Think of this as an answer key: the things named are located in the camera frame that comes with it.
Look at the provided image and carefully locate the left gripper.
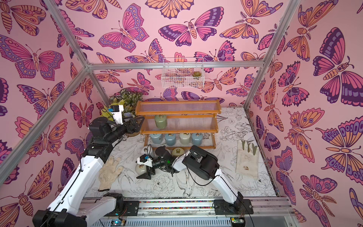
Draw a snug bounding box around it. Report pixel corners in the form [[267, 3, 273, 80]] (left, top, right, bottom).
[[106, 116, 144, 146]]

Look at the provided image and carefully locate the cream tea canister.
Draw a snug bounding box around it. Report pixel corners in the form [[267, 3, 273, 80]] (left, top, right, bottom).
[[135, 164, 148, 176]]

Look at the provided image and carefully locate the sage green tea canister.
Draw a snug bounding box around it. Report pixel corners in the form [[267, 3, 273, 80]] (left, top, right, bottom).
[[154, 114, 167, 129]]

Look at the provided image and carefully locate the pale yellow-green tea canister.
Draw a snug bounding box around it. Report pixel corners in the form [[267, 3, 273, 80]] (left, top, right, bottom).
[[172, 147, 185, 157]]

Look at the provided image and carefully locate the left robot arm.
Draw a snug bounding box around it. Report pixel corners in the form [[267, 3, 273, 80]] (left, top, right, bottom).
[[32, 116, 145, 227]]

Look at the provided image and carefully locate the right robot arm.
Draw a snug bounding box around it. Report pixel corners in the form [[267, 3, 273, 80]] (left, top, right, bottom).
[[136, 145, 244, 214]]

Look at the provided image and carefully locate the blue tea canister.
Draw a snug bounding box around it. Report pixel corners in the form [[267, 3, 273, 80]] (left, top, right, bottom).
[[192, 133, 203, 146], [164, 133, 176, 146], [150, 134, 163, 144]]

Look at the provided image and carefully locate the wooden three-tier shelf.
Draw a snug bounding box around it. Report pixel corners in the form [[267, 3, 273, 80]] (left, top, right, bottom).
[[135, 100, 221, 149]]

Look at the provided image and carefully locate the pale green tea canister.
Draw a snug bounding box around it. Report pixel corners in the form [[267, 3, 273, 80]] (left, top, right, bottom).
[[179, 133, 191, 145]]

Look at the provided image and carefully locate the striped leaf potted plant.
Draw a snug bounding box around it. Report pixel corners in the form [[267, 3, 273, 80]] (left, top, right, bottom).
[[109, 88, 143, 114]]

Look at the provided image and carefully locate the beige work glove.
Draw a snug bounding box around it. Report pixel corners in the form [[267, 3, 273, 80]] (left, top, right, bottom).
[[98, 156, 123, 192]]

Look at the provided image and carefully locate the small succulent in basket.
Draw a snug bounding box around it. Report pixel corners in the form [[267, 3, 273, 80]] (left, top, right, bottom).
[[192, 72, 202, 77]]

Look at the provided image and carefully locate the beige cloth tool pouch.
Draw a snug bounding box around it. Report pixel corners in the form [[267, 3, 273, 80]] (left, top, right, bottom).
[[236, 140, 260, 178]]

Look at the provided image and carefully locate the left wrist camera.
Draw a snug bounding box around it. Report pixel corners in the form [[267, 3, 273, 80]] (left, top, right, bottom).
[[108, 105, 124, 124]]

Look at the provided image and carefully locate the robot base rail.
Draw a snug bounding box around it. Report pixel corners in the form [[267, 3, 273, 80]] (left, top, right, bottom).
[[92, 197, 299, 227]]

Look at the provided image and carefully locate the white wire wall basket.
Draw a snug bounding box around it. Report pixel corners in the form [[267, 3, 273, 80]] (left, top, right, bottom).
[[160, 57, 205, 89]]

